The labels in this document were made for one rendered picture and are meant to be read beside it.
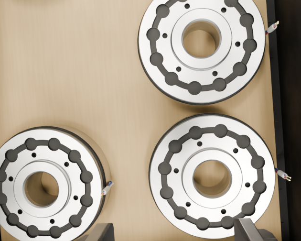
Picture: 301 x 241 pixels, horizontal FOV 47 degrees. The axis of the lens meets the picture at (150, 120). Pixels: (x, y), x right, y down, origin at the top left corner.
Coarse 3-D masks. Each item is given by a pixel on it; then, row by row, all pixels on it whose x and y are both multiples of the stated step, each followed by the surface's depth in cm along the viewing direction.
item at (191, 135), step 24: (192, 120) 28; (216, 120) 28; (168, 144) 28; (192, 144) 28; (216, 144) 28; (240, 144) 28; (264, 144) 27; (168, 168) 28; (264, 168) 27; (168, 192) 28; (240, 192) 28; (264, 192) 27; (168, 216) 28; (192, 216) 28; (216, 216) 28; (240, 216) 28
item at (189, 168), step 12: (192, 156) 27; (204, 156) 27; (216, 156) 27; (228, 156) 27; (192, 168) 27; (228, 168) 27; (240, 168) 27; (192, 180) 27; (240, 180) 27; (192, 192) 27; (228, 192) 27; (204, 204) 27; (216, 204) 27
